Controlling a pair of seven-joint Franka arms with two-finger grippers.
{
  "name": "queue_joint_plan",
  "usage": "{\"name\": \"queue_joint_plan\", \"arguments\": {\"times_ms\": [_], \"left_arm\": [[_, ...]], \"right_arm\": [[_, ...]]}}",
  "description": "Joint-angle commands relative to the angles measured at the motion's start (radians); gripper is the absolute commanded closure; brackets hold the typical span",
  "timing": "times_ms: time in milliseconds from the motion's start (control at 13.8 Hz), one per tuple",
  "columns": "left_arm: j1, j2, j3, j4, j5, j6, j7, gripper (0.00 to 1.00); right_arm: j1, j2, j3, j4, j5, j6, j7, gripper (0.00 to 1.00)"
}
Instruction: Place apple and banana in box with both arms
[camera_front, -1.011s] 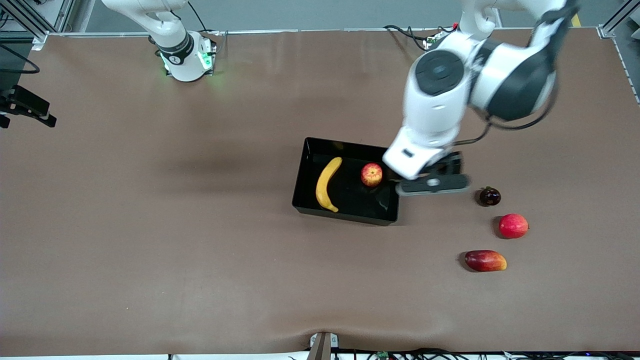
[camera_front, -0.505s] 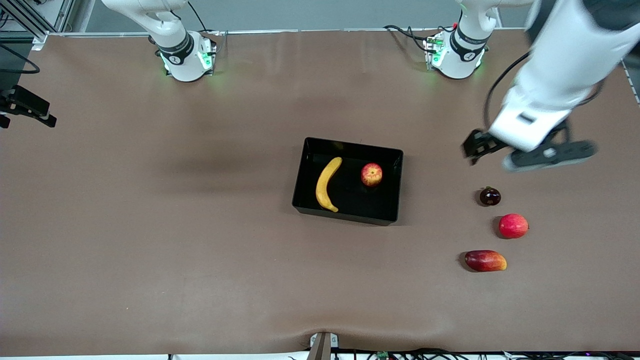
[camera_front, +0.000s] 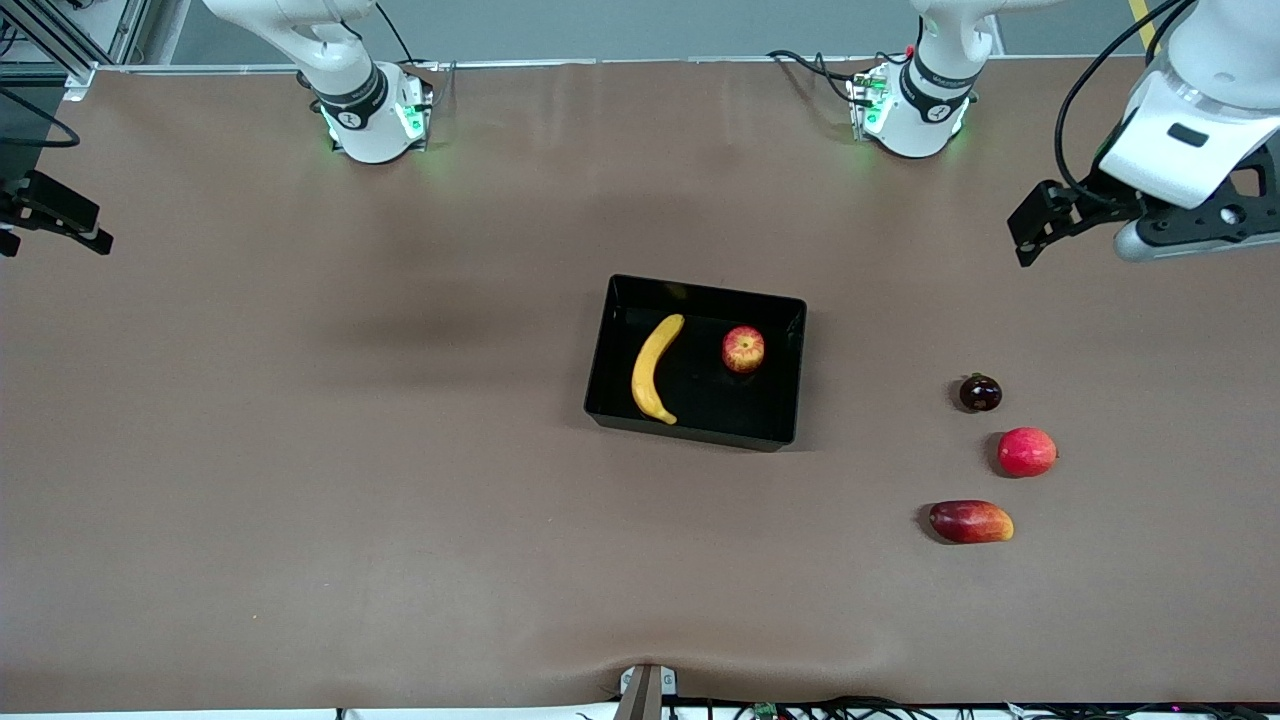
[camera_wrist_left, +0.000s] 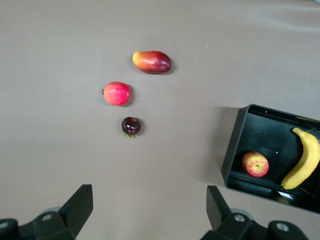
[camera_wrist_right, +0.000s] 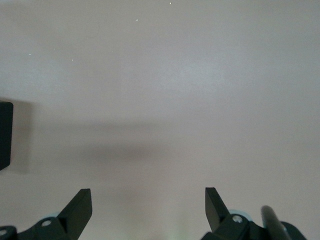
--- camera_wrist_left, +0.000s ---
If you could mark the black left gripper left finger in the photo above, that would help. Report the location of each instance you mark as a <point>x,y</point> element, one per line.
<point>62,220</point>

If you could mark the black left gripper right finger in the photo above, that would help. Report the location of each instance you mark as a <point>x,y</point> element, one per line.
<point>232,222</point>

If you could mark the red yellow striped apple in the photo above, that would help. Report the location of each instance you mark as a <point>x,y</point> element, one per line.
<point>255,164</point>

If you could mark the black plastic box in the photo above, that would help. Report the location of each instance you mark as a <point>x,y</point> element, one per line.
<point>265,135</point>

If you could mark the yellow banana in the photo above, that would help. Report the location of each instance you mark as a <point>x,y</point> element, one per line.
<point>305,160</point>

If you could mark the dark purple mangosteen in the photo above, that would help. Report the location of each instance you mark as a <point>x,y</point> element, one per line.
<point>131,126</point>

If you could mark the round red fruit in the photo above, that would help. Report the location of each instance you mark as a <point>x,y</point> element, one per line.
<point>117,93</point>

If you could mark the red yellow mango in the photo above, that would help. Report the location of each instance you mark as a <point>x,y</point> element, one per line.
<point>152,62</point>

